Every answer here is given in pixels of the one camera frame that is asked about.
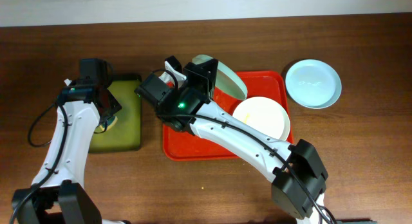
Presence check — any green and yellow sponge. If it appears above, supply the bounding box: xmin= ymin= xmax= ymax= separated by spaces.
xmin=93 ymin=116 xmax=118 ymax=134

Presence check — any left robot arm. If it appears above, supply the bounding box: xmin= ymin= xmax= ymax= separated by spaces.
xmin=10 ymin=59 xmax=121 ymax=223

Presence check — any white plate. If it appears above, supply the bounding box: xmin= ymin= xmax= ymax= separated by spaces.
xmin=232 ymin=97 xmax=291 ymax=141

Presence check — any black tray with soapy water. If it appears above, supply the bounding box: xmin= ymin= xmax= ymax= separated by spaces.
xmin=89 ymin=73 xmax=142 ymax=153

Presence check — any red plastic tray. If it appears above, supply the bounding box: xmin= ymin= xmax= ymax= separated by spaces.
xmin=163 ymin=71 xmax=293 ymax=161

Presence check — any light blue plate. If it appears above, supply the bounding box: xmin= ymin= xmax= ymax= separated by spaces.
xmin=285 ymin=59 xmax=342 ymax=109

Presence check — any light green plate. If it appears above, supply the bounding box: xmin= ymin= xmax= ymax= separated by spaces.
xmin=190 ymin=54 xmax=248 ymax=100

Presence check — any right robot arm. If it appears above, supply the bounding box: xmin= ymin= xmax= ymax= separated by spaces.
xmin=135 ymin=55 xmax=337 ymax=223

